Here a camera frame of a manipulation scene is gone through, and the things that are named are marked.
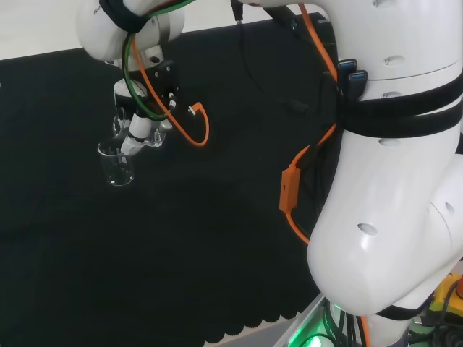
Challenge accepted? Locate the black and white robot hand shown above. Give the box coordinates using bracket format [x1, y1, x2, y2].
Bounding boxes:
[112, 59, 181, 158]

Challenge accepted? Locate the tall clear glass beaker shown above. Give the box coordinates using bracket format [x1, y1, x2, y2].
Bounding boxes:
[96, 140, 135, 187]

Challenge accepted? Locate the black bench cloth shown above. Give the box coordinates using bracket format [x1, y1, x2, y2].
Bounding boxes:
[0, 12, 343, 346]

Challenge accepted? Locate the yellow stop button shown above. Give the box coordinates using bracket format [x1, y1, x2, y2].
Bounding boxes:
[428, 271, 463, 328]

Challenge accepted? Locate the green cable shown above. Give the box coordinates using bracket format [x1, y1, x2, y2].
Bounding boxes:
[122, 0, 197, 122]

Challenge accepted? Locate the white wrist camera shell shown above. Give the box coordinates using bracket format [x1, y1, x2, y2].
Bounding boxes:
[114, 80, 145, 106]

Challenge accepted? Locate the orange cable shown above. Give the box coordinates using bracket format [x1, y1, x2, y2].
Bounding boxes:
[130, 2, 371, 347]

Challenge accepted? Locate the thin black cable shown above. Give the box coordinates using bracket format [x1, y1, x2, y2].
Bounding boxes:
[230, 0, 310, 113]

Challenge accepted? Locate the grey metal base plate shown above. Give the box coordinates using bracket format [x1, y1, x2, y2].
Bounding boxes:
[276, 293, 350, 347]

